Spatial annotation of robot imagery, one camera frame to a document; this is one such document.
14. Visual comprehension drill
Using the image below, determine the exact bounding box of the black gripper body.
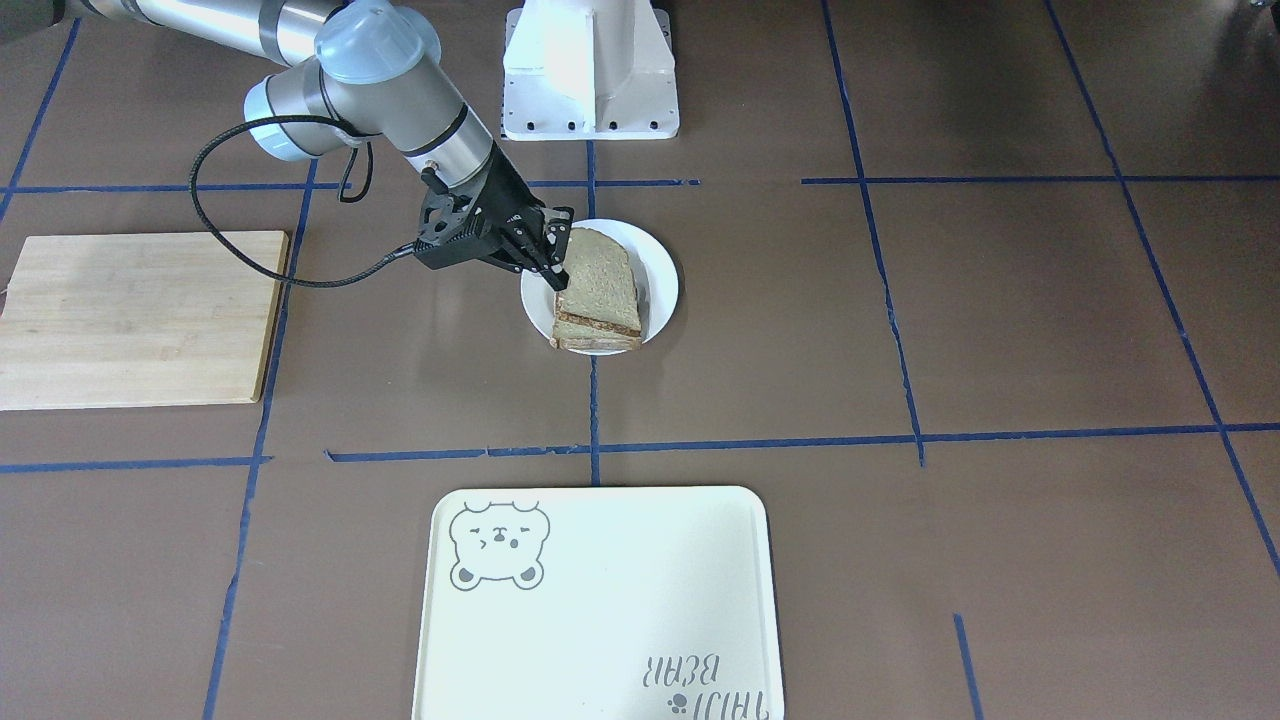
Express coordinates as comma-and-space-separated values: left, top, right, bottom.
413, 145, 575, 273

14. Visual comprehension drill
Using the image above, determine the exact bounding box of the brown bread slice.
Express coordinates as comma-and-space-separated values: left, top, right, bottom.
552, 227, 643, 341

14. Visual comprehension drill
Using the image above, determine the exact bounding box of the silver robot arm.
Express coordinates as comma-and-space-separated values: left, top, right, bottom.
52, 1, 573, 291

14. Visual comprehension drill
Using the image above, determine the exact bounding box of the bread slice on plate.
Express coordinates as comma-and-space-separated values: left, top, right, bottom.
550, 320, 643, 354

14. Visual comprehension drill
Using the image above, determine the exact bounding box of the white round plate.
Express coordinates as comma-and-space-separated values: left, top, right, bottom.
520, 219, 681, 345

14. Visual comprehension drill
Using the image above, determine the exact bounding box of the cream bear tray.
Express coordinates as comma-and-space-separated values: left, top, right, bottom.
411, 486, 786, 719

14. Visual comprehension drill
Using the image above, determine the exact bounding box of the wooden cutting board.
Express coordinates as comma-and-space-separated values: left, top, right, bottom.
1, 233, 282, 411

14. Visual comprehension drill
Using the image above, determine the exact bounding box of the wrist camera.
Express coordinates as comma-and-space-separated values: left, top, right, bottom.
413, 190, 495, 270

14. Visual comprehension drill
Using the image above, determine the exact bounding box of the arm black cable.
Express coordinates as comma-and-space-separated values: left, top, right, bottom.
189, 115, 421, 291

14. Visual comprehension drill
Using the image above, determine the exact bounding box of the white pedestal column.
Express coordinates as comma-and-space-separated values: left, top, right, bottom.
502, 1, 681, 142

